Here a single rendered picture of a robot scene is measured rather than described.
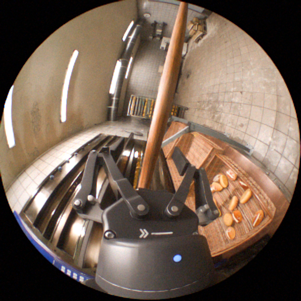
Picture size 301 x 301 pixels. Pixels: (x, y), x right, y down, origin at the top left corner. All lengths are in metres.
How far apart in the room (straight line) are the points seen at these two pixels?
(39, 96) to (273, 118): 2.63
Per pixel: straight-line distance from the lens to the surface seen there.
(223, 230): 0.82
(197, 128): 0.61
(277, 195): 0.65
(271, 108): 1.38
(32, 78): 1.50
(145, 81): 5.37
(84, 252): 0.51
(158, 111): 0.17
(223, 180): 0.71
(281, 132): 1.27
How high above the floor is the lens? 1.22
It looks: 6 degrees down
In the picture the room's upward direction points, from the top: 80 degrees counter-clockwise
